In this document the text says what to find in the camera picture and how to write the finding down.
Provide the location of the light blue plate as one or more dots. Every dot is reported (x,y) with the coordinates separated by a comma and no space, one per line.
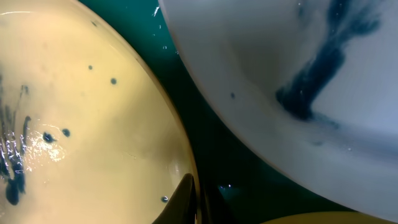
(309,86)

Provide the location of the teal plastic tray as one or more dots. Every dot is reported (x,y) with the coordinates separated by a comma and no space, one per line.
(254,191)

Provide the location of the yellow plate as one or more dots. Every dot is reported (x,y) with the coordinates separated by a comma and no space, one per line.
(88,134)
(329,218)

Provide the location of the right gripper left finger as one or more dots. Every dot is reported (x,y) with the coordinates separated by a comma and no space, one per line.
(182,205)

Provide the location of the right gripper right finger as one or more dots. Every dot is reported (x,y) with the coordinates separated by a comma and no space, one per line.
(214,209)

